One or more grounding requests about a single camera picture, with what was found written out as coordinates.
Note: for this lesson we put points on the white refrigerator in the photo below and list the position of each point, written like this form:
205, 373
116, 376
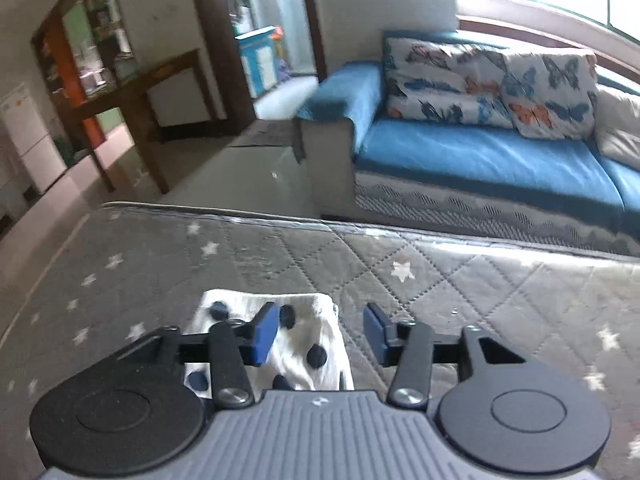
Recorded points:
30, 145

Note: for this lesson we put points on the wooden shelf cabinet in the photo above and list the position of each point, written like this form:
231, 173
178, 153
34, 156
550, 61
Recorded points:
100, 25

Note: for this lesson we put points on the blue and white box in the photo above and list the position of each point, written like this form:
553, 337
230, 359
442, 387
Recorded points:
257, 65

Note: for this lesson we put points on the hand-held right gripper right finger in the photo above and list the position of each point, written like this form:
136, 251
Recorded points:
375, 334

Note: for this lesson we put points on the large butterfly print cushion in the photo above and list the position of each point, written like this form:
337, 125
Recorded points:
440, 85

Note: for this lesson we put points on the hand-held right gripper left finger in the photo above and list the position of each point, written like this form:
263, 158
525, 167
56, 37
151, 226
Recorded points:
265, 334

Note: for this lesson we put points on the grey quilted star table cover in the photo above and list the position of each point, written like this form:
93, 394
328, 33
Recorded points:
450, 280

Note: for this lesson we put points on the blue sofa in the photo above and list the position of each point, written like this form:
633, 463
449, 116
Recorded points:
475, 155

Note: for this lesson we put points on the white polka dot cloth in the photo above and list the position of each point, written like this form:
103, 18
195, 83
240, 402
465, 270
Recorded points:
300, 332

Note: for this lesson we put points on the dark wooden door frame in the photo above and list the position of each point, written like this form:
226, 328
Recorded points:
220, 35

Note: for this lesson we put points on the small butterfly print cushion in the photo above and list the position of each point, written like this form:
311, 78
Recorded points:
550, 90

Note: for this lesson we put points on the dark wooden table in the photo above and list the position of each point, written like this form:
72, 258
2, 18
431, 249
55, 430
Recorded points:
142, 85

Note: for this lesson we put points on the beige cushion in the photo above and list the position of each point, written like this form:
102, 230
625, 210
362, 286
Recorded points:
620, 125

